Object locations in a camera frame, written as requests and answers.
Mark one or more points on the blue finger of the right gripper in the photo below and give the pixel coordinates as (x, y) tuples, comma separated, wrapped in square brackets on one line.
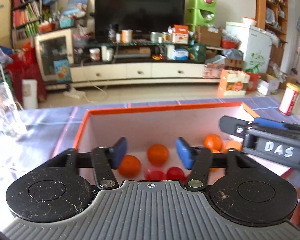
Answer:
[(270, 123)]

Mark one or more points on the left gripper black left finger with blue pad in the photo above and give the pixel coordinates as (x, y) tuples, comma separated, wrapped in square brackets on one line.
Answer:
[(65, 185)]

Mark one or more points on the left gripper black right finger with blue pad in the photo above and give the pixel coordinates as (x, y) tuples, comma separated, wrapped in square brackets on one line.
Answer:
[(236, 186)]

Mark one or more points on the red cherry tomato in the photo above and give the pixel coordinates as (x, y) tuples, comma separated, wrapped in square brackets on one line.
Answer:
[(175, 173)]

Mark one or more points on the red white can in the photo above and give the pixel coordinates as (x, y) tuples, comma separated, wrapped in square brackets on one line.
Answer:
[(289, 98)]

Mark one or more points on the white open cardboard box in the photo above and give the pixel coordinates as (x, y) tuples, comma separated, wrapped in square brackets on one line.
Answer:
[(267, 84)]

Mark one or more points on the orange mandarin far right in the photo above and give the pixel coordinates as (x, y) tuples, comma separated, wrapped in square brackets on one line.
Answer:
[(232, 144)]

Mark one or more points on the orange mandarin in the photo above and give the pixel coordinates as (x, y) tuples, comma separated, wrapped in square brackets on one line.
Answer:
[(130, 166), (232, 144), (158, 154), (213, 142)]

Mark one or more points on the orange gift box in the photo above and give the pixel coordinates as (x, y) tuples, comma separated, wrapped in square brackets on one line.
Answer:
[(233, 83)]

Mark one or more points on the blue plaid tablecloth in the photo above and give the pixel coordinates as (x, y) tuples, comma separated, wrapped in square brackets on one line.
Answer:
[(50, 131)]

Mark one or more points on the orange mandarin left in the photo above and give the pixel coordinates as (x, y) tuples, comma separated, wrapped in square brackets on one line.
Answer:
[(130, 166)]

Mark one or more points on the white chest freezer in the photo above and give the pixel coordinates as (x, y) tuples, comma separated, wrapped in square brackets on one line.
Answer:
[(255, 43)]

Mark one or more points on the red tomato in box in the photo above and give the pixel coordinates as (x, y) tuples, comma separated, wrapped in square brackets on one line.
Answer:
[(155, 175)]

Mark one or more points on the clear glass jar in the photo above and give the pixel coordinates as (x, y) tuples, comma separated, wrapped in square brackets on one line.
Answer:
[(10, 120)]

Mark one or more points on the orange mandarin middle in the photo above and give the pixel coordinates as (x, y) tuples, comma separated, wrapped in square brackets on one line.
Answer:
[(158, 154)]

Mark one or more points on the white power strip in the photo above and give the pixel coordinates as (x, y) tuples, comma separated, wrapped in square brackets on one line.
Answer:
[(75, 94)]

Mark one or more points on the orange white storage box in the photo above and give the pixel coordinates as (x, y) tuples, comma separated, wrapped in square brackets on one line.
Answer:
[(149, 125)]

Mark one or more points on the brown cardboard box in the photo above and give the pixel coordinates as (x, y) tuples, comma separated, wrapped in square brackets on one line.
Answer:
[(209, 36)]

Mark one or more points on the brown wooden shelf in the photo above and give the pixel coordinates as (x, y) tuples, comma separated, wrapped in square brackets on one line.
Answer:
[(272, 16)]

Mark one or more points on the green stacked plastic bins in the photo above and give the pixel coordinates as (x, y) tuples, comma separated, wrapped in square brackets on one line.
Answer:
[(200, 13)]

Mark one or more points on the white tv cabinet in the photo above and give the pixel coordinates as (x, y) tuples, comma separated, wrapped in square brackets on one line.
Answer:
[(110, 63)]

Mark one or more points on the glass door side cabinet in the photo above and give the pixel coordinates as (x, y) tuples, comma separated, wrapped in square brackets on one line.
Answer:
[(54, 52)]

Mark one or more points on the black flat television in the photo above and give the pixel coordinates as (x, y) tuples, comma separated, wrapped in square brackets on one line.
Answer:
[(140, 16)]

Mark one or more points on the dark bookshelf with books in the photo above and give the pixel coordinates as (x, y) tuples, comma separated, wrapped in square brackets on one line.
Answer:
[(26, 16)]

